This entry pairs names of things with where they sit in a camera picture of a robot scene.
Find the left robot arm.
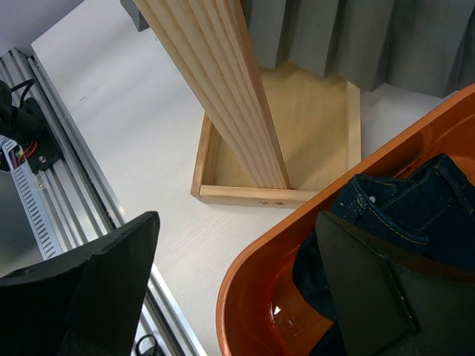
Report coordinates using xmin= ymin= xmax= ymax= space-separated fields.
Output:
xmin=1 ymin=79 xmax=48 ymax=164

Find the wooden clothes rack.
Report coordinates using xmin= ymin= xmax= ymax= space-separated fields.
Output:
xmin=137 ymin=1 xmax=361 ymax=208

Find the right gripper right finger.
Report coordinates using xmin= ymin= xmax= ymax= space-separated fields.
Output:
xmin=315 ymin=211 xmax=474 ymax=355

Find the aluminium rail base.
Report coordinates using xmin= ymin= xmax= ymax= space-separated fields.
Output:
xmin=1 ymin=49 xmax=204 ymax=355

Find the dark blue denim skirt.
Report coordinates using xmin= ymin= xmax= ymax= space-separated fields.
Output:
xmin=291 ymin=154 xmax=475 ymax=356

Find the grey pleated skirt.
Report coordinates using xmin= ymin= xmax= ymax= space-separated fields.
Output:
xmin=123 ymin=1 xmax=474 ymax=97

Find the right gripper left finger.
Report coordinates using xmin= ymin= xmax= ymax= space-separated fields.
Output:
xmin=1 ymin=211 xmax=160 ymax=355

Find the orange plastic basket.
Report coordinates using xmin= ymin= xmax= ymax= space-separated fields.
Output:
xmin=216 ymin=86 xmax=474 ymax=355

